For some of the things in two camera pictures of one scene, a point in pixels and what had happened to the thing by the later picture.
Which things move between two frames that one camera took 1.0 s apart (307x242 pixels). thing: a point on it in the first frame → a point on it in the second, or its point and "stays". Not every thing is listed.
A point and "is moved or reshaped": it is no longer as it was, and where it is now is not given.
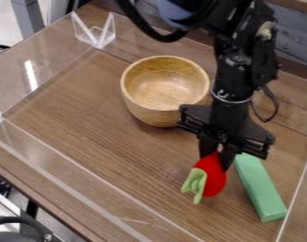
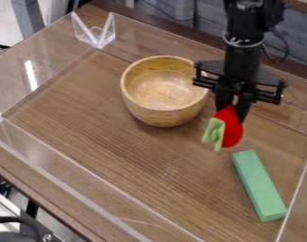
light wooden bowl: x=157 y=85 stays
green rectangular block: x=261 y=187 stays
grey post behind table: x=29 y=16 stays
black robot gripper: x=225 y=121 → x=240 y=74
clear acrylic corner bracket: x=96 y=36 stays
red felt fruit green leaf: x=206 y=179 is moved or reshaped
